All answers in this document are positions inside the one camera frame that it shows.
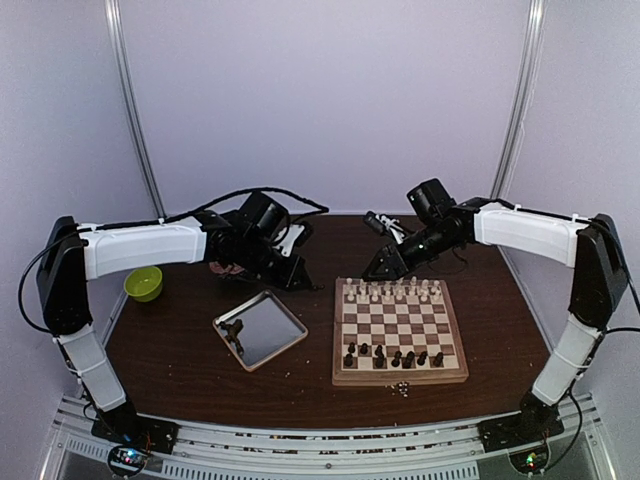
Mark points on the left aluminium frame post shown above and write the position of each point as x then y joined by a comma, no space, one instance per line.
116,32

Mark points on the aluminium front rail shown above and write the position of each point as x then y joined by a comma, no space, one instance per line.
445,450

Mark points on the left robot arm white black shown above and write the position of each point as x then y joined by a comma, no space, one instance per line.
254,231

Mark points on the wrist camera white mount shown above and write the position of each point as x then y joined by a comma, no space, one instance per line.
292,236
384,225

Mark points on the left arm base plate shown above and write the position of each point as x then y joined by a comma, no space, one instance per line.
150,435

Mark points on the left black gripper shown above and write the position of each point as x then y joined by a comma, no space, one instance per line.
296,268

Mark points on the red patterned bowl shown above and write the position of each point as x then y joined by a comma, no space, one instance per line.
226,270

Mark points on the right aluminium frame post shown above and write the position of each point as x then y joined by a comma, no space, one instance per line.
524,91

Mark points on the aluminium frame post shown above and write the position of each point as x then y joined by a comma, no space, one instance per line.
116,32
524,91

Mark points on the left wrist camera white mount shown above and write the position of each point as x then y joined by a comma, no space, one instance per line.
292,236

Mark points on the wooden chess board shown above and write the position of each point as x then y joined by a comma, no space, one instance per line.
403,315

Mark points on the metal tray wooden rim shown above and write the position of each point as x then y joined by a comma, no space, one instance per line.
270,328

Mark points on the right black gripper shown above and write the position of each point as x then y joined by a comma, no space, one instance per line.
392,260

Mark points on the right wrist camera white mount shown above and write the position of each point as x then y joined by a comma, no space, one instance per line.
384,225

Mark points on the green bowl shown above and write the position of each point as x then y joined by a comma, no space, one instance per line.
144,284

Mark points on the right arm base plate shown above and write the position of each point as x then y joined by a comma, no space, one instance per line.
507,432

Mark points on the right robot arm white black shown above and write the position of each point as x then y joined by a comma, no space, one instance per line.
587,250

